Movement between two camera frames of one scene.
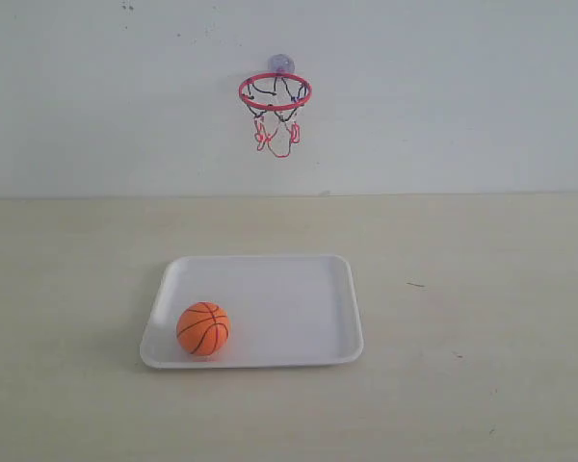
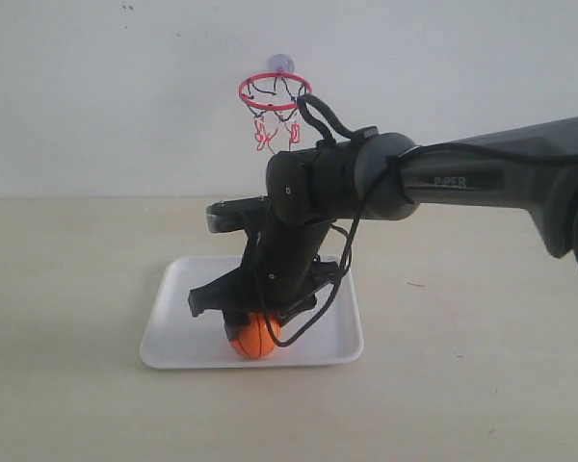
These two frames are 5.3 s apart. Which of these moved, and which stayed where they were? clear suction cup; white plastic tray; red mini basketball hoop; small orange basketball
Moved: small orange basketball
Stayed: red mini basketball hoop; white plastic tray; clear suction cup
